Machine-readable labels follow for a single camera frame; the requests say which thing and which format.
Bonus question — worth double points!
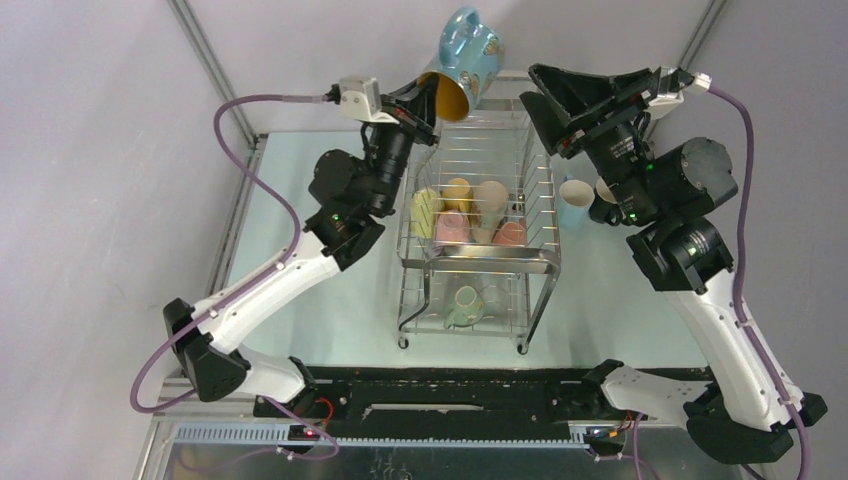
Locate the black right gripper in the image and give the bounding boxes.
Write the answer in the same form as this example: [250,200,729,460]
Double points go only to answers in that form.
[518,64,659,226]

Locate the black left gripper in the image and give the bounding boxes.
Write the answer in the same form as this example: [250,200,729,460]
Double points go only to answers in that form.
[361,73,437,214]

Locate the blue butterfly mug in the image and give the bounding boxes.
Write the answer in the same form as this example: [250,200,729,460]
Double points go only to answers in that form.
[418,6,506,122]

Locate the light blue faceted mug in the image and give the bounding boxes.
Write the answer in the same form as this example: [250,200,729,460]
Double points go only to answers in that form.
[557,179,595,229]

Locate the black mug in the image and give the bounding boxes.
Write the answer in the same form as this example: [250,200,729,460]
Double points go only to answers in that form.
[588,178,622,226]

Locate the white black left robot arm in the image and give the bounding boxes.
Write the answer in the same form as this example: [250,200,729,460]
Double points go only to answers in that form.
[163,75,439,417]

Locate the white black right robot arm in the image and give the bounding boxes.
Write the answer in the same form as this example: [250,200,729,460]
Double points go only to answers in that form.
[520,63,827,465]

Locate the orange yellow mug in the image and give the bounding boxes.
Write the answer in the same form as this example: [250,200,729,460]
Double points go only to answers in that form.
[443,177,474,214]

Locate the pale yellow faceted mug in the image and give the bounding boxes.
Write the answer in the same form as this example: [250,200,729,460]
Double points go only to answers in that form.
[409,188,443,239]

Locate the cream seahorse pattern mug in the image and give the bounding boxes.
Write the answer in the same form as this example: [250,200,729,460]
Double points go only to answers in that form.
[471,180,509,244]

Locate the pink faceted mug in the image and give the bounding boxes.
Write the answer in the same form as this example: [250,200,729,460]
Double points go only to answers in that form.
[434,210,473,245]

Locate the salmon dotted mug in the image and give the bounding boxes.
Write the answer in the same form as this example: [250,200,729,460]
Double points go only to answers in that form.
[493,221,528,247]

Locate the green mug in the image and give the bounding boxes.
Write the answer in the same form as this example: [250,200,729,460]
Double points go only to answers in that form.
[443,285,484,329]

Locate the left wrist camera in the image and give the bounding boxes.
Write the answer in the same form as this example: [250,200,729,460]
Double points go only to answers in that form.
[339,75,399,124]

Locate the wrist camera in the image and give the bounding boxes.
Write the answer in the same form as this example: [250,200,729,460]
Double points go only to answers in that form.
[647,67,713,118]
[339,75,399,124]

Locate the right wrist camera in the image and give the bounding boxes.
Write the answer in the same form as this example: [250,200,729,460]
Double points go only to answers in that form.
[647,67,713,118]

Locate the metal wire dish rack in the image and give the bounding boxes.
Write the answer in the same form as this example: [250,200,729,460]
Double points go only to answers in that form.
[397,71,561,354]

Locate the aluminium frame post right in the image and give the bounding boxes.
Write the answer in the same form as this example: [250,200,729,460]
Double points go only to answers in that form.
[676,0,730,69]

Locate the aluminium frame post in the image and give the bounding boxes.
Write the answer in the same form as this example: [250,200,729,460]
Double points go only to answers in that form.
[676,0,730,69]
[165,0,258,146]

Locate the aluminium frame post left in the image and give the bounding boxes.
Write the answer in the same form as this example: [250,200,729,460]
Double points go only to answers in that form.
[165,0,258,146]

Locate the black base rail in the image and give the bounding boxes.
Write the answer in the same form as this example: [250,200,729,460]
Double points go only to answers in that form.
[291,366,638,443]

